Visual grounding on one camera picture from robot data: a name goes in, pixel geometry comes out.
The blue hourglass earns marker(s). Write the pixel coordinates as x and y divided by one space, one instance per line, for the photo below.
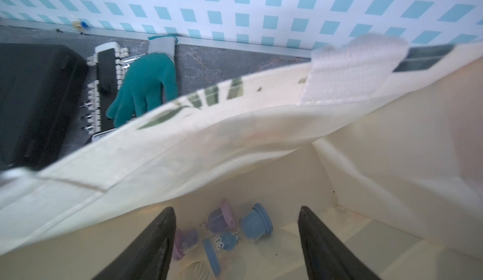
253 226

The black plastic tool case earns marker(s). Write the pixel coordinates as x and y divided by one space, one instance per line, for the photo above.
40 89

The small purple hourglass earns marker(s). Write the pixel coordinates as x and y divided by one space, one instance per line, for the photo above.
221 219

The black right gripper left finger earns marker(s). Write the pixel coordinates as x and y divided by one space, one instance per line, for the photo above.
149 255

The cream floral canvas tote bag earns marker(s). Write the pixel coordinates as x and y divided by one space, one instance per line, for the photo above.
381 141

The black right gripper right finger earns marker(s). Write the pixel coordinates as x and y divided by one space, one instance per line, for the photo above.
325 255

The green work glove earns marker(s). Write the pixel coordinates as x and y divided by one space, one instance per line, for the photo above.
149 81

